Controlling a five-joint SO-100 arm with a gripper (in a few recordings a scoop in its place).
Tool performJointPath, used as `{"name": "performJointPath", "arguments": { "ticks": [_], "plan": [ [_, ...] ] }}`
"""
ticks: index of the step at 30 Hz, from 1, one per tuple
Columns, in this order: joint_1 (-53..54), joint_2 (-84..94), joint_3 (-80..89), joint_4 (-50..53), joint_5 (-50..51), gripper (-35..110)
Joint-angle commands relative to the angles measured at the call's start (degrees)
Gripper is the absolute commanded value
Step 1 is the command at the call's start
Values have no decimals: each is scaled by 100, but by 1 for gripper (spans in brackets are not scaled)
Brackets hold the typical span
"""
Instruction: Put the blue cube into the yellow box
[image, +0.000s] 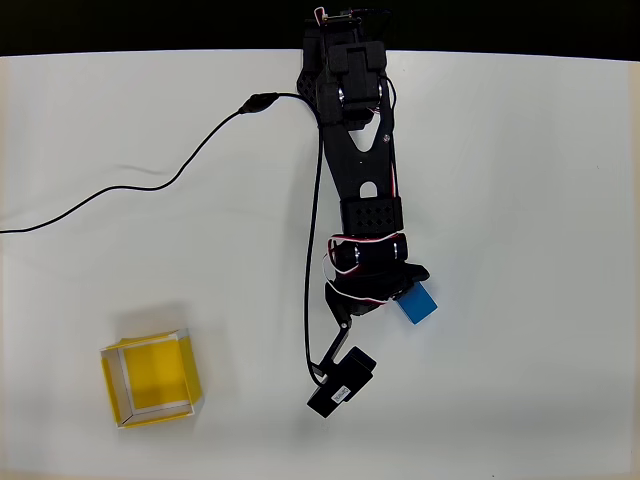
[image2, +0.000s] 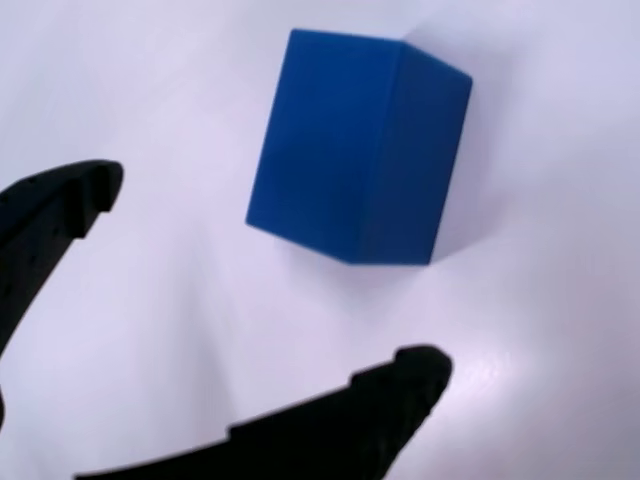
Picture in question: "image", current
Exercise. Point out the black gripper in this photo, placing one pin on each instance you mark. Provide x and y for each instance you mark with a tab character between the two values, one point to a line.
369	305

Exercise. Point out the blue cube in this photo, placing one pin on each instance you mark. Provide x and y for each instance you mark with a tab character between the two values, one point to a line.
419	305

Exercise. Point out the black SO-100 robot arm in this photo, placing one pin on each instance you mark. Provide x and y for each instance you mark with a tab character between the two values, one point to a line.
362	165

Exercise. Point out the yellow open box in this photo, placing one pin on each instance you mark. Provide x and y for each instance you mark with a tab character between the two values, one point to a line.
155	372

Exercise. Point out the black camera on bracket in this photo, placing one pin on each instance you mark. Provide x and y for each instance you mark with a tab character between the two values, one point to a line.
342	385

